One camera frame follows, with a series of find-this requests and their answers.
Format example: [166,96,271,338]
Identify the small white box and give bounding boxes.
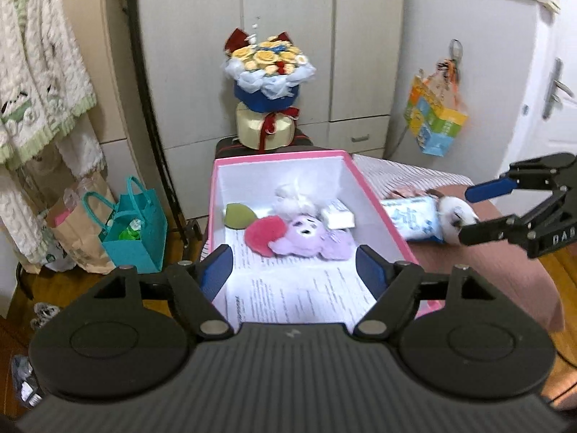
[321,202,357,230]

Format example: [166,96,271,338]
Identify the yellow flower bouquet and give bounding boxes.
[221,27,317,114]

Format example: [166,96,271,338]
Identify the dark suitcase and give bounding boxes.
[215,130,314,159]

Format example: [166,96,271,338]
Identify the cream round gift box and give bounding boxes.
[235,101,299,151]

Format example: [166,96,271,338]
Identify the red makeup sponge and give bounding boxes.
[244,216,288,258]

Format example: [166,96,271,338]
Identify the black clothes rack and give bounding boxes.
[16,0,209,301]

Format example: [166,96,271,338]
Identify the beige wooden wardrobe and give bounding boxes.
[58,0,177,223]

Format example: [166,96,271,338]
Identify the white door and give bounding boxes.
[514,0,577,179]

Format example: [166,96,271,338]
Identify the pink cardboard box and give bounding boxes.
[204,150,446,325]

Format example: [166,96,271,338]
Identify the printed paper sheet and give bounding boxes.
[216,230,379,325]

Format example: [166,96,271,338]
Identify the white brown plush toy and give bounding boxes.
[437,194,480,245]

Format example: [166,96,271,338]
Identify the teal gift bag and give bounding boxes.
[81,176,169,274]

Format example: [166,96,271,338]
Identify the orange knotted charm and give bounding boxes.
[432,40,465,105]

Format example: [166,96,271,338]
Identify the blue white tissue pack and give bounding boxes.
[381,196,445,242]

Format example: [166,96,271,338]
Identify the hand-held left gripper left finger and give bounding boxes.
[92,244,235,342]

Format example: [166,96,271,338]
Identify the grey slipper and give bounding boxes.
[31,302,62,330]

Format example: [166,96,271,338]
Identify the metal door handle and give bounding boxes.
[543,58,576,121]

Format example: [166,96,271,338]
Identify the purple plush toy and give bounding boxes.
[269,215,357,261]

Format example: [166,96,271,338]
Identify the crumpled plastic bag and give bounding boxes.
[11,354,44,409]

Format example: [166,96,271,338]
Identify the green makeup sponge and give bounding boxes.
[224,203,256,230]

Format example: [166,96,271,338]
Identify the brown paper bag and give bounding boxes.
[45,173,119,276]

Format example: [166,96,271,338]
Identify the white green fleece cardigan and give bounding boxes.
[0,0,98,166]

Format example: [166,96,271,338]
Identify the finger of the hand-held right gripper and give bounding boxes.
[457,187,571,247]
[464,152,577,204]

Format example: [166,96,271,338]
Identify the pink striped bed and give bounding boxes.
[352,153,565,331]

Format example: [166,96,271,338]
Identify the grey three-door wardrobe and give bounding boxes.
[135,0,407,159]

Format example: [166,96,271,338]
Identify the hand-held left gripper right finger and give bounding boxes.
[354,244,493,342]

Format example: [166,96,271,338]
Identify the white fleece pants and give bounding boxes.
[0,122,107,265]

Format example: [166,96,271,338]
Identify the colourful hanging gift bag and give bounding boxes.
[403,74,469,158]

